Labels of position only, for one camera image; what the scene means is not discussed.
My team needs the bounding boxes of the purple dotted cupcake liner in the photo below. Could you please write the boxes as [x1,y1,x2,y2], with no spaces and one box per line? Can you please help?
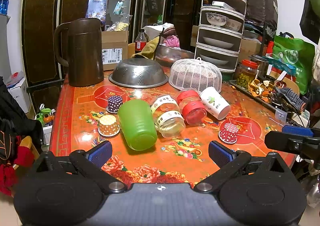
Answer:
[106,95,123,114]

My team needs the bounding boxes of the green plastic cup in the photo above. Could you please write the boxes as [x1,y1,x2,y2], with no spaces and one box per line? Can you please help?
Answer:
[118,99,157,151]

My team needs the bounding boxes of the blue water bottle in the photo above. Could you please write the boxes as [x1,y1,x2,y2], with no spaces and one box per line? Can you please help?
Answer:
[0,0,9,15]

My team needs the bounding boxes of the white mesh food cover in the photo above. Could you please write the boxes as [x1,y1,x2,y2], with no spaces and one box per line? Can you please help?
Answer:
[169,57,222,92]

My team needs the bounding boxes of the metal tray with peels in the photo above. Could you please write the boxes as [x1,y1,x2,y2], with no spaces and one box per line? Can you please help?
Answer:
[229,79,306,116]

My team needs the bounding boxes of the red clear plastic cup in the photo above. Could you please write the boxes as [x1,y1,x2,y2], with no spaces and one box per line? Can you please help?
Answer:
[177,89,207,126]

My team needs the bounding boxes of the clear glass jar white label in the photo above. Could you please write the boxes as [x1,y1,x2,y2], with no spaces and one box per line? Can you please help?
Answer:
[150,94,185,138]

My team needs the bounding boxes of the blue white snack bag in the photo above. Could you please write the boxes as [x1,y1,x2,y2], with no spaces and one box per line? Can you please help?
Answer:
[86,0,107,25]

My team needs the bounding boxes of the red dotted cupcake liner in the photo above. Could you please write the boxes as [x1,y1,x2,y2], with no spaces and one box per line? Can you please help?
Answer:
[218,123,239,145]

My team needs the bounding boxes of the white printed paper cup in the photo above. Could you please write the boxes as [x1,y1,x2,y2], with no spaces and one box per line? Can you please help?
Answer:
[200,87,231,120]

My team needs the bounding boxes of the red lid pickle jar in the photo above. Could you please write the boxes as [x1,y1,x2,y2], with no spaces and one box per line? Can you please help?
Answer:
[235,60,258,88]

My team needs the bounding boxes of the green toy figure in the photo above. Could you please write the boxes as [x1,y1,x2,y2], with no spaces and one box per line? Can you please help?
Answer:
[34,103,56,127]

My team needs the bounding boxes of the black bag on rack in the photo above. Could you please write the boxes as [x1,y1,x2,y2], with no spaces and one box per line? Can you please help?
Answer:
[246,0,278,38]

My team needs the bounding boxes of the green shopping bag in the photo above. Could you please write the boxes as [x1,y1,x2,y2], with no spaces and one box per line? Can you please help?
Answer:
[272,32,315,95]

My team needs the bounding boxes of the steel basin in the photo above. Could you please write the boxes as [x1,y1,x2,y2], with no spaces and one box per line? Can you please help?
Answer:
[155,45,194,67]

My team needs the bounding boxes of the steel colander bowl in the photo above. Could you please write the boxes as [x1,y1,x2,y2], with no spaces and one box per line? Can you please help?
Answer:
[108,58,168,89]

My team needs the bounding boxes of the red label soda bottle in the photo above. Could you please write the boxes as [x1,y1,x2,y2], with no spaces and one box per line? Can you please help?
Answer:
[135,29,148,53]

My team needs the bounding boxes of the brown plastic pitcher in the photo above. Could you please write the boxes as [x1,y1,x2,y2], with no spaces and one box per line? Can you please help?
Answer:
[54,18,104,87]

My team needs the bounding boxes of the orange dotted cupcake liner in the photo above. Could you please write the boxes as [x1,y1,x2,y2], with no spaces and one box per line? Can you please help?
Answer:
[98,115,120,137]

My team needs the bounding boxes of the red floral tablecloth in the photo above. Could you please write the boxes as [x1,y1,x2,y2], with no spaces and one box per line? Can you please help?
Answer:
[49,79,282,185]

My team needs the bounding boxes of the cardboard box with label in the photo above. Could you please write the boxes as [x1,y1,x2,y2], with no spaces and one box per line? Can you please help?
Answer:
[101,31,129,71]

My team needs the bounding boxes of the white tiered dish rack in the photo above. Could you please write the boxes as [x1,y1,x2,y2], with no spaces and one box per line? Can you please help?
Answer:
[195,0,247,73]

